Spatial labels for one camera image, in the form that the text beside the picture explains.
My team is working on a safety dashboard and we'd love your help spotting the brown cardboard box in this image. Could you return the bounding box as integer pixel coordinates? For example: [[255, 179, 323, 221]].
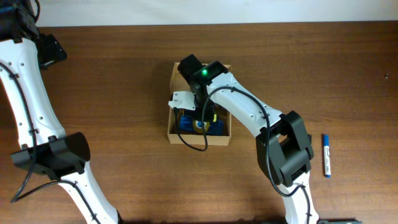
[[167, 62, 231, 148]]

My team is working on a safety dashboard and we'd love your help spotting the white marker with blue cap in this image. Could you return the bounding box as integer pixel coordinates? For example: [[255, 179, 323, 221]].
[[322, 134, 331, 178]]

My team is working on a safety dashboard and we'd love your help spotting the yellow tape roll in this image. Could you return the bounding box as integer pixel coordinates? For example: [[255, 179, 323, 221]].
[[192, 120, 210, 134]]

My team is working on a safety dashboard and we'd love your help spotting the blue whiteboard duster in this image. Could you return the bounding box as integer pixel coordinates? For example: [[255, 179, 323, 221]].
[[179, 115, 224, 136]]

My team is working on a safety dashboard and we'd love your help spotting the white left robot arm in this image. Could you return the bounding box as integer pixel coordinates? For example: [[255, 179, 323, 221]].
[[1, 1, 123, 223]]

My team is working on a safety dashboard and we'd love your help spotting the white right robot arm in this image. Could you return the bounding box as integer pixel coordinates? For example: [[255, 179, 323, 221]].
[[169, 54, 320, 223]]

